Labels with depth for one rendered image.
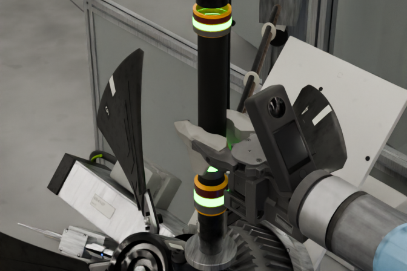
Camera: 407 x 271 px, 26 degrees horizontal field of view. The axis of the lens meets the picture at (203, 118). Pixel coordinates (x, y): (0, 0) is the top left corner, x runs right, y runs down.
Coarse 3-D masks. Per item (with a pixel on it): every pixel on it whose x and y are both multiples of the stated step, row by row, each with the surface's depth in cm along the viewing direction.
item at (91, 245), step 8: (24, 224) 160; (40, 232) 157; (48, 232) 155; (56, 232) 155; (56, 240) 154; (88, 248) 149; (96, 248) 148; (104, 248) 147; (96, 256) 148; (104, 256) 147
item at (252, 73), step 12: (276, 12) 155; (228, 36) 110; (264, 36) 147; (228, 48) 111; (264, 48) 145; (228, 60) 112; (228, 72) 113; (252, 72) 137; (228, 84) 114; (252, 84) 135; (228, 96) 115; (228, 108) 116; (240, 108) 128
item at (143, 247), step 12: (132, 240) 127; (144, 240) 126; (156, 240) 124; (168, 240) 125; (180, 240) 130; (120, 252) 128; (132, 252) 127; (144, 252) 125; (156, 252) 125; (168, 252) 123; (180, 252) 125; (120, 264) 128; (132, 264) 127; (144, 264) 126; (156, 264) 124; (168, 264) 122; (180, 264) 124
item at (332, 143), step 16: (304, 96) 129; (320, 96) 124; (304, 128) 122; (320, 128) 119; (336, 128) 116; (320, 144) 116; (336, 144) 114; (320, 160) 114; (336, 160) 112; (240, 208) 121
